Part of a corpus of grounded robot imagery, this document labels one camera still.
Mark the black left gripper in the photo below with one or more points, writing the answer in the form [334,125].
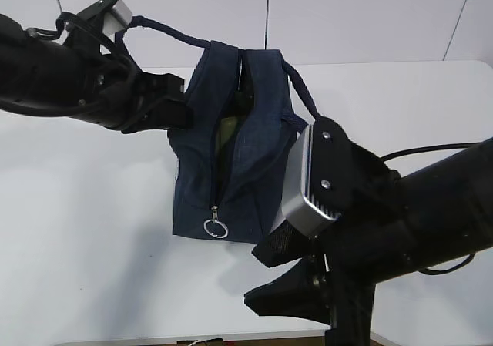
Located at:
[143,101]

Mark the green cucumber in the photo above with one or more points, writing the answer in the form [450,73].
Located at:
[243,101]

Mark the green lid glass container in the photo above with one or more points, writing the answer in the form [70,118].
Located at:
[227,128]

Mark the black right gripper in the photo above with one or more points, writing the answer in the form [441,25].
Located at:
[365,246]

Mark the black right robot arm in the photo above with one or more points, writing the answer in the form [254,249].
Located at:
[436,214]

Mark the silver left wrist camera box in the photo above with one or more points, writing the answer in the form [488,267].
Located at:
[115,15]

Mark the dark blue lunch bag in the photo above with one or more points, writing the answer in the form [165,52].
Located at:
[235,195]

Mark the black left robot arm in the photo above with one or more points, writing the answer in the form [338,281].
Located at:
[77,72]

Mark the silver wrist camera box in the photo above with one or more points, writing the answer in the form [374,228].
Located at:
[329,176]
[115,15]

